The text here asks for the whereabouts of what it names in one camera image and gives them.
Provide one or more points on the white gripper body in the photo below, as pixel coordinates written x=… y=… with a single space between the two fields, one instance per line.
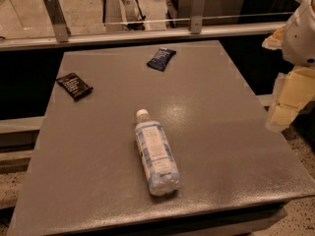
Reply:
x=300 y=38

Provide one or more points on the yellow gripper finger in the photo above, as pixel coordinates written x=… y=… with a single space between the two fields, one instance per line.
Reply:
x=291 y=93
x=275 y=40

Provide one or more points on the blue label plastic bottle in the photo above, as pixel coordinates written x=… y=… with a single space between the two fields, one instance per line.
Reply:
x=161 y=171

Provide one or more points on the grey table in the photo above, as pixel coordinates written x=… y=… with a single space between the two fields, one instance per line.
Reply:
x=86 y=173

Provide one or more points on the dark blue snack packet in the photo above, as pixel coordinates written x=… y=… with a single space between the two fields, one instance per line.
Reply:
x=161 y=59

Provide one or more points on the black snack packet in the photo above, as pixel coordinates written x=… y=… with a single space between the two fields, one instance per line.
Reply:
x=75 y=86

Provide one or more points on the right metal bracket post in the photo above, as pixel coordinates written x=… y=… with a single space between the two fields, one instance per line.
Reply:
x=196 y=16

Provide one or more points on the metal bracket post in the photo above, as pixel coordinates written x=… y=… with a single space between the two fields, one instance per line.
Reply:
x=60 y=28
x=196 y=16

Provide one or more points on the left metal bracket post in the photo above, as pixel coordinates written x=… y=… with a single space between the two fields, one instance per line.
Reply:
x=60 y=28

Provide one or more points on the metal frame rail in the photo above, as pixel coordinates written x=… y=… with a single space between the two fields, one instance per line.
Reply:
x=133 y=37

